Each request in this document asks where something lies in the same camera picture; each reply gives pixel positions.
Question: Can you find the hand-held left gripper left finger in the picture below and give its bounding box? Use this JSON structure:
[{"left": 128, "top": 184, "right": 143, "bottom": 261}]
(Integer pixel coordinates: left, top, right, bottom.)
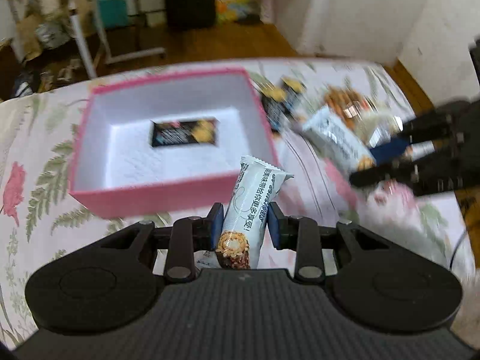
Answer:
[{"left": 98, "top": 202, "right": 226, "bottom": 284}]

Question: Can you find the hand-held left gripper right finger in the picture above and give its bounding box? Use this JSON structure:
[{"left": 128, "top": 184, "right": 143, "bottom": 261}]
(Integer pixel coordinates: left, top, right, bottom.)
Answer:
[{"left": 267, "top": 202, "right": 391, "bottom": 285}]

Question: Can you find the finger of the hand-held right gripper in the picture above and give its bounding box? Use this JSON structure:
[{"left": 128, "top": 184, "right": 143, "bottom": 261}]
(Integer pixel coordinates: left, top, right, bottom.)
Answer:
[
  {"left": 369, "top": 114, "right": 456, "bottom": 163},
  {"left": 349, "top": 163, "right": 419, "bottom": 189}
]

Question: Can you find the beige clear snack packet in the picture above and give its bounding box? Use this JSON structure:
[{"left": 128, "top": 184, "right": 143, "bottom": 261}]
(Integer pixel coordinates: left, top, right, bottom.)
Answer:
[{"left": 360, "top": 110, "right": 404, "bottom": 147}]

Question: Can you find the white snack bar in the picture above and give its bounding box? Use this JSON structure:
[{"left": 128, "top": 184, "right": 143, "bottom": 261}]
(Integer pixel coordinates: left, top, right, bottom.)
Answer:
[
  {"left": 302, "top": 106, "right": 377, "bottom": 175},
  {"left": 195, "top": 155, "right": 295, "bottom": 271}
]

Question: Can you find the pink cardboard box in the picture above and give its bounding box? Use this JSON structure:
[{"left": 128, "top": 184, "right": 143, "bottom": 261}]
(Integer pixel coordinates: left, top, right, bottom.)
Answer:
[{"left": 68, "top": 67, "right": 281, "bottom": 219}]

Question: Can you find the orange snack packet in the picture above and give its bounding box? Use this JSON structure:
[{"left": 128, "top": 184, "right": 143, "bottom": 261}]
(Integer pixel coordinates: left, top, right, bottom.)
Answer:
[{"left": 322, "top": 85, "right": 376, "bottom": 128}]

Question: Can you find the black snack packet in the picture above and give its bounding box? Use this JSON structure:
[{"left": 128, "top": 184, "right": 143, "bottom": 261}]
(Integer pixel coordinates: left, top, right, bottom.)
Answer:
[
  {"left": 150, "top": 118, "right": 219, "bottom": 148},
  {"left": 259, "top": 78, "right": 308, "bottom": 136}
]

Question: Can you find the colourful printed bag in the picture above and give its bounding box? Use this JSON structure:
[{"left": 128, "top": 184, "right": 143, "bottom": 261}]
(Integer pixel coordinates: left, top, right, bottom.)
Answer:
[{"left": 215, "top": 0, "right": 263, "bottom": 25}]

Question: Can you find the white rolling table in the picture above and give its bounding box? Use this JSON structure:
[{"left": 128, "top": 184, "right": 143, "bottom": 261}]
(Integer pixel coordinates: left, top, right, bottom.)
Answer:
[{"left": 56, "top": 0, "right": 166, "bottom": 79}]

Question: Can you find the black suitcase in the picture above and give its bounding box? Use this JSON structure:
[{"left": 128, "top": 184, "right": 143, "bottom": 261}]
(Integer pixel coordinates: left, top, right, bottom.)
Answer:
[{"left": 165, "top": 0, "right": 217, "bottom": 31}]

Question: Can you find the teal bag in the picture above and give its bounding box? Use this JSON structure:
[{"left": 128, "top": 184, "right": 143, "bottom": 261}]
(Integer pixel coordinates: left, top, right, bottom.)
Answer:
[{"left": 97, "top": 0, "right": 130, "bottom": 29}]

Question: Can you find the black cable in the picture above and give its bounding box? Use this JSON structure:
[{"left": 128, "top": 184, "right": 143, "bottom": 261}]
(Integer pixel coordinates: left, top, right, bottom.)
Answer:
[{"left": 448, "top": 225, "right": 467, "bottom": 271}]

